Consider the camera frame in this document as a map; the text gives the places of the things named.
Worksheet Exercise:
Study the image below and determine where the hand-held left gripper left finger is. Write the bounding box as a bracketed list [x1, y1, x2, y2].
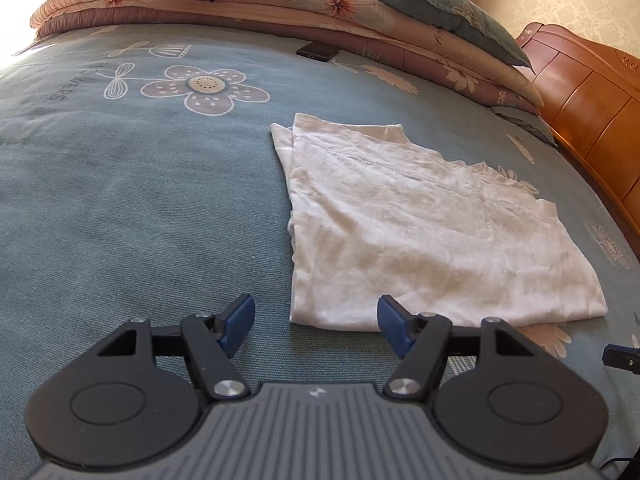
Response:
[95, 294, 257, 401]

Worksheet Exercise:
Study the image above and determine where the blue floral bed sheet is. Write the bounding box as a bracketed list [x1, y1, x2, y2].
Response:
[0, 22, 640, 480]

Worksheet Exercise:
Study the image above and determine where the flat blue-grey pillow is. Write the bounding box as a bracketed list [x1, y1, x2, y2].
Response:
[487, 105, 558, 147]

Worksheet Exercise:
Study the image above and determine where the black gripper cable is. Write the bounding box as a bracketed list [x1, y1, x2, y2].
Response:
[599, 455, 640, 480]

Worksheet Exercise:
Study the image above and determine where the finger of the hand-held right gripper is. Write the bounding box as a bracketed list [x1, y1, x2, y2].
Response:
[601, 344, 640, 376]

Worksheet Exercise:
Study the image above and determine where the folded pink floral quilt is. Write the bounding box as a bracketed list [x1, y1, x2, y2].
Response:
[30, 0, 546, 108]

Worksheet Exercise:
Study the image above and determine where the white printed long-sleeve shirt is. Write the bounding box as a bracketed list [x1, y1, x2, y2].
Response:
[270, 112, 608, 333]

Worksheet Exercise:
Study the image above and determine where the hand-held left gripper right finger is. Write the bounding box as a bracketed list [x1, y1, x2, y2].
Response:
[376, 295, 538, 401]

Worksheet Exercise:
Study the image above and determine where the plump blue-grey floral pillow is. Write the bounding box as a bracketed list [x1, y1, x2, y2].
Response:
[334, 0, 533, 68]

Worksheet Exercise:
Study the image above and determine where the black smartphone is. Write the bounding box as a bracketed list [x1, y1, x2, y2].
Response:
[296, 42, 341, 63]

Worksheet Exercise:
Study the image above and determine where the wooden headboard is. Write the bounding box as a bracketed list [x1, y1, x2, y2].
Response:
[515, 22, 640, 266]

